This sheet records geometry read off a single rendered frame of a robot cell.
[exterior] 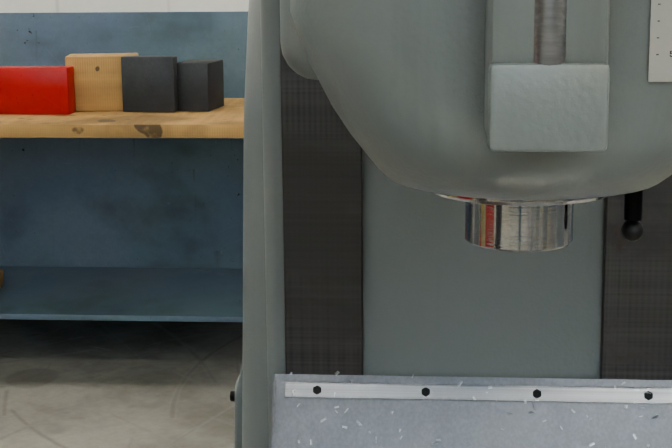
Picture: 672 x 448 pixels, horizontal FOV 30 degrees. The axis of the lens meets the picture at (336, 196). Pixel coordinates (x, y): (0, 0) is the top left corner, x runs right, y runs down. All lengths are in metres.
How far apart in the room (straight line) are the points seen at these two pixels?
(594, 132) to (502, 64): 0.04
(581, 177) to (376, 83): 0.08
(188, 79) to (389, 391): 3.44
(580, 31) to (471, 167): 0.08
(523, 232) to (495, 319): 0.42
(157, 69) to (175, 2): 0.57
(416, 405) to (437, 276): 0.10
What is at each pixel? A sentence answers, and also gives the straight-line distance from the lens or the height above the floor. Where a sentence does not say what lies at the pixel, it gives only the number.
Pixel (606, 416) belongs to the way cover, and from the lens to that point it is 0.98.
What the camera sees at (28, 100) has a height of 0.93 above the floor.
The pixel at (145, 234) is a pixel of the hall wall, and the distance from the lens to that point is 4.99.
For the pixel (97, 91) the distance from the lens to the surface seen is 4.43.
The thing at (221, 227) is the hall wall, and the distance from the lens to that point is 4.92.
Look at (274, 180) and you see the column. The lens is 0.95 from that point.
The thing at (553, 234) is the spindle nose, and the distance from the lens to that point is 0.55.
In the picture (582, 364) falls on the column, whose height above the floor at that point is 1.10.
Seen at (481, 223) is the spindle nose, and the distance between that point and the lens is 0.55.
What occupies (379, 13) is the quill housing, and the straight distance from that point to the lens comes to 0.47.
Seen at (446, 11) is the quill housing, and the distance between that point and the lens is 0.46.
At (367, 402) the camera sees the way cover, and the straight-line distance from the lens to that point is 0.97.
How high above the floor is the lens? 1.41
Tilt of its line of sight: 11 degrees down
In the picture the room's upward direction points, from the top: 1 degrees counter-clockwise
